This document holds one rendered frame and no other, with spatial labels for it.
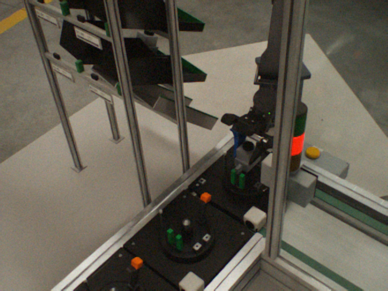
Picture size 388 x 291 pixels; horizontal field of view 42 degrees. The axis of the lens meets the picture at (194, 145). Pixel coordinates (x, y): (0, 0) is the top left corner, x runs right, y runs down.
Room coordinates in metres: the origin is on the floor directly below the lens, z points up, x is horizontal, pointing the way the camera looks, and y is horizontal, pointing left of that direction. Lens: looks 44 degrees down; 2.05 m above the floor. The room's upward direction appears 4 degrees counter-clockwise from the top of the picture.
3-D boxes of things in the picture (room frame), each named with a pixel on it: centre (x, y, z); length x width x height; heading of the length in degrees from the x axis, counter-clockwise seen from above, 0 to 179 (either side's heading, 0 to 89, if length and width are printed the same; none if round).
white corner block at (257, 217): (0.82, -0.15, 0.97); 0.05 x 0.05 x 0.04; 46
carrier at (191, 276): (0.77, 0.03, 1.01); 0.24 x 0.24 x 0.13; 46
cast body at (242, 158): (0.95, -0.14, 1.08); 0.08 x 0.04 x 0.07; 137
